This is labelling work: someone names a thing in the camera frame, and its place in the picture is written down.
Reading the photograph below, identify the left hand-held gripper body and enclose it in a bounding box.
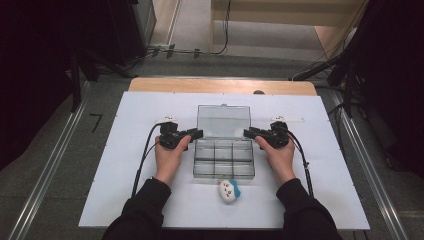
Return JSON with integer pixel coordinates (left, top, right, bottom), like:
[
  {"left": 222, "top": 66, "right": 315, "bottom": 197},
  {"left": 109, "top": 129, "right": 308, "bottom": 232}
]
[{"left": 155, "top": 115, "right": 189, "bottom": 150}]

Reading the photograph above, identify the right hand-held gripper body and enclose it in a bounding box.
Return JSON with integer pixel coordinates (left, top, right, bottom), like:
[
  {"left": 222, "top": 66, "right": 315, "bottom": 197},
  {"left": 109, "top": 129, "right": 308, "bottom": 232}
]
[{"left": 263, "top": 115, "right": 305, "bottom": 149}]

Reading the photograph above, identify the clear grey compartment box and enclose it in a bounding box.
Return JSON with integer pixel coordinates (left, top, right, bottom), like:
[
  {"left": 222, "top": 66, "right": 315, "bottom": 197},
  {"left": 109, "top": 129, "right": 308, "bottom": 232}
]
[{"left": 192, "top": 103, "right": 256, "bottom": 183}]

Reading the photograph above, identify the white and blue plush toy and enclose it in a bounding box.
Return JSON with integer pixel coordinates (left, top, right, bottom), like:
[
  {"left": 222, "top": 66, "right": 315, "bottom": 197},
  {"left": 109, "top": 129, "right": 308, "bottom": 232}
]
[{"left": 218, "top": 178, "right": 242, "bottom": 205}]

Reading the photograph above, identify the person's left hand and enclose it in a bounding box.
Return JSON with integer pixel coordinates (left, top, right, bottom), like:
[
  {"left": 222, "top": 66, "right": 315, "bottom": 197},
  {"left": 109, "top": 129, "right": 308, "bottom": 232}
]
[{"left": 153, "top": 134, "right": 193, "bottom": 188}]

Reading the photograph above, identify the person's right hand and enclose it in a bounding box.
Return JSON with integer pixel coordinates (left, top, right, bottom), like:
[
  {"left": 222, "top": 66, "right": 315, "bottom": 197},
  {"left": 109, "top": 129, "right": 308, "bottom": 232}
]
[{"left": 254, "top": 135, "right": 297, "bottom": 186}]

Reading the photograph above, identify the wooden table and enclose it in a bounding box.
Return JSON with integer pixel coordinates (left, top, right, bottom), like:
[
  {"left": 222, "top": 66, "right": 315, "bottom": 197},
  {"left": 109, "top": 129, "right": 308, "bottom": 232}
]
[{"left": 128, "top": 77, "right": 318, "bottom": 97}]

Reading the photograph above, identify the black metal stand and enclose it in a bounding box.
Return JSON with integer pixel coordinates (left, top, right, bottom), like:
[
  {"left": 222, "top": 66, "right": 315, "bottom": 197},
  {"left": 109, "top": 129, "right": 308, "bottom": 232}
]
[
  {"left": 69, "top": 46, "right": 134, "bottom": 113},
  {"left": 289, "top": 54, "right": 356, "bottom": 118}
]

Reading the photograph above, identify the black cabinet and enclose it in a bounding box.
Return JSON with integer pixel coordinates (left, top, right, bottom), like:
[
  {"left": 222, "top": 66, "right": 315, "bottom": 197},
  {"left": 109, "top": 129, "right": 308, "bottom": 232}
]
[{"left": 106, "top": 0, "right": 158, "bottom": 66}]

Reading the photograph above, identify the beige wooden cabinet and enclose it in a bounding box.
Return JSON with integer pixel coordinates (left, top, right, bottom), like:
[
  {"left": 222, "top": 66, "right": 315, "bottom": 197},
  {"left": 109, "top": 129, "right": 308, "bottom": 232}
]
[{"left": 209, "top": 0, "right": 369, "bottom": 56}]

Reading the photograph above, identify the black curtain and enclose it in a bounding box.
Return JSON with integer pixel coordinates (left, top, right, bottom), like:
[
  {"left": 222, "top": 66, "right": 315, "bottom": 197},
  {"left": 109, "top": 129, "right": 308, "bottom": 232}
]
[
  {"left": 0, "top": 0, "right": 79, "bottom": 171},
  {"left": 353, "top": 0, "right": 424, "bottom": 178}
]

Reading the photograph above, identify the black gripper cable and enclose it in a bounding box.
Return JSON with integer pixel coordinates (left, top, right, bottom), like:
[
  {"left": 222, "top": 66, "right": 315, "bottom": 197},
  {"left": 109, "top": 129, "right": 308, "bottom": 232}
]
[
  {"left": 131, "top": 122, "right": 168, "bottom": 198},
  {"left": 286, "top": 129, "right": 315, "bottom": 198}
]

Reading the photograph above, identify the floor cable bundle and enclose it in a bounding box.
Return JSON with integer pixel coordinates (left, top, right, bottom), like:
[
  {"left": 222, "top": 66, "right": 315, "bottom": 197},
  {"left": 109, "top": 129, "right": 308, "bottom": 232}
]
[{"left": 133, "top": 43, "right": 221, "bottom": 68}]

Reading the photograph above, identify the metal floor rail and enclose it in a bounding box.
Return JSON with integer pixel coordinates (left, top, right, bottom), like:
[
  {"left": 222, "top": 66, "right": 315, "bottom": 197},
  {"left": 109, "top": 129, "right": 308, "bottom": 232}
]
[
  {"left": 329, "top": 89, "right": 401, "bottom": 240},
  {"left": 6, "top": 81, "right": 96, "bottom": 240}
]

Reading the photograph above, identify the thin black hanging cable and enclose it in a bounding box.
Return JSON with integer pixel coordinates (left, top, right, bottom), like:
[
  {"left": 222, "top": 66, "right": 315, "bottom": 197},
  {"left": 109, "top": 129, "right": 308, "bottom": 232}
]
[{"left": 218, "top": 0, "right": 232, "bottom": 56}]

